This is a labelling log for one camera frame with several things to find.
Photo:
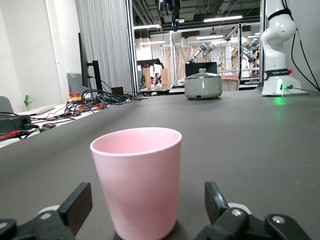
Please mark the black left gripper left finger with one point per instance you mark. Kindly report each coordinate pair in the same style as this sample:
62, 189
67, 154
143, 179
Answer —
75, 205

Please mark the dark brown box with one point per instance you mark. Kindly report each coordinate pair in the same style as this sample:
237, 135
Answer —
117, 90

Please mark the black computer monitor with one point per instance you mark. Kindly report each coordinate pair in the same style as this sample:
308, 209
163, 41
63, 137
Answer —
83, 65

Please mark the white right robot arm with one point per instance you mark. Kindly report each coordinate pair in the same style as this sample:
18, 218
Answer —
277, 30

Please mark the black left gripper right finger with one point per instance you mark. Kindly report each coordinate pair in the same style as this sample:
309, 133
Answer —
215, 202

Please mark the orange grey usb hub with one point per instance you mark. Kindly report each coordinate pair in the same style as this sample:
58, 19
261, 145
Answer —
83, 107
98, 106

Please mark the pink plastic cup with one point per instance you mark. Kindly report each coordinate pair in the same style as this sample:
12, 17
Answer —
137, 187

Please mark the grey background robot arm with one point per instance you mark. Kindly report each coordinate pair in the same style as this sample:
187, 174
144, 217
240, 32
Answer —
200, 51
250, 48

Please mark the grey vertical blind curtain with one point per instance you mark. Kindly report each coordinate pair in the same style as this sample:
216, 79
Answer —
107, 45

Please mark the grey office chair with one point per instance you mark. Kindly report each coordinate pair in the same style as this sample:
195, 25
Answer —
5, 105

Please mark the grey foam panel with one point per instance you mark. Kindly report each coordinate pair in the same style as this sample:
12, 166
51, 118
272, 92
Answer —
73, 83

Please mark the small board with red light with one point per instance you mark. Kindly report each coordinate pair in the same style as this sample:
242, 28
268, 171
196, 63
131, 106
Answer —
48, 127

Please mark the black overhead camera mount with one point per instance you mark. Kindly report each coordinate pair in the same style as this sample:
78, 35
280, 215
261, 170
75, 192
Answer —
175, 10

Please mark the black power supply box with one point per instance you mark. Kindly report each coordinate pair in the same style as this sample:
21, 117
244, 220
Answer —
15, 123

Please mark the grey-green cooking pot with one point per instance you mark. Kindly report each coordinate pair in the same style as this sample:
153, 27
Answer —
203, 87

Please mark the light wooden box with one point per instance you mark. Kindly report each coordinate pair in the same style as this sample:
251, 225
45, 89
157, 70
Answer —
165, 78

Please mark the yellow emergency stop button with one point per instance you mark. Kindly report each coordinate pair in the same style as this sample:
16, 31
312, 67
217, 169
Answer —
78, 96
71, 97

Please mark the black background screen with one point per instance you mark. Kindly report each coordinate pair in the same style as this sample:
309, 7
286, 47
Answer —
193, 68

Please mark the long ceiling light bar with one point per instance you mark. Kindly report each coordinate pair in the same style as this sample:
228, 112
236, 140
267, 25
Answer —
222, 18

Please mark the green plastic object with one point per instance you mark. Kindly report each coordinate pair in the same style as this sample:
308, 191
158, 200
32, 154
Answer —
27, 101

